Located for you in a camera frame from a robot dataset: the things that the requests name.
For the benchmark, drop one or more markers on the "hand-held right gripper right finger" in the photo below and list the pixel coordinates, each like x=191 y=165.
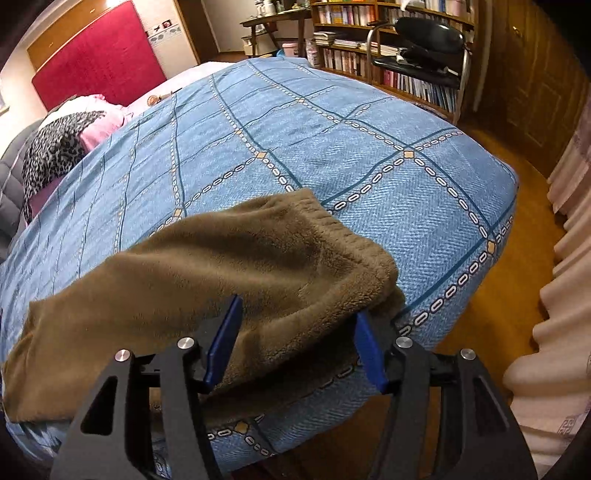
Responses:
x=369 y=353

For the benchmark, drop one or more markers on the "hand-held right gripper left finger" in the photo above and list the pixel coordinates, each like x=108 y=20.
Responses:
x=225 y=330

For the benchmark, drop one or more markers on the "brown fleece pants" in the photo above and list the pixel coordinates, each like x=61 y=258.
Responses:
x=194 y=277

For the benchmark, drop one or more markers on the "pale pink curtain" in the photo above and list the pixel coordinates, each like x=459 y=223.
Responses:
x=558 y=300

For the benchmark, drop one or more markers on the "bed with blue patterned cover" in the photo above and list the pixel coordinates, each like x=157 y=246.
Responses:
x=323 y=152

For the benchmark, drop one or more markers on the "pink pillow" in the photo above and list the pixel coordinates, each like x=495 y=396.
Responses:
x=104 y=122

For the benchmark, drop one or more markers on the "leopard print cloth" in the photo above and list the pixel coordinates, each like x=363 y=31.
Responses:
x=53 y=147

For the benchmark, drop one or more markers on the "grey quilted blanket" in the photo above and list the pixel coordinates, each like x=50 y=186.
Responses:
x=10 y=175

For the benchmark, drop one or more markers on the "pink plastic bin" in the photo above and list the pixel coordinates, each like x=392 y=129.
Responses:
x=289 y=48

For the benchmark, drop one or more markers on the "red padded headboard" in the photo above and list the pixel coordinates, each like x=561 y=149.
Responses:
x=97 y=50

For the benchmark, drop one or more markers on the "black office chair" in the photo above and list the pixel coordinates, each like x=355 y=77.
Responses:
x=425 y=50

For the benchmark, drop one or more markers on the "wooden bookshelf with books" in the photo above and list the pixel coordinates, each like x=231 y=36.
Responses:
x=351 y=46

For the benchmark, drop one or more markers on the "wooden desk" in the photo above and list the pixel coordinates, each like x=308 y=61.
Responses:
x=272 y=23

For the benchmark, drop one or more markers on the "wooden wardrobe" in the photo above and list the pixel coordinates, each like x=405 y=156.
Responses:
x=531 y=78

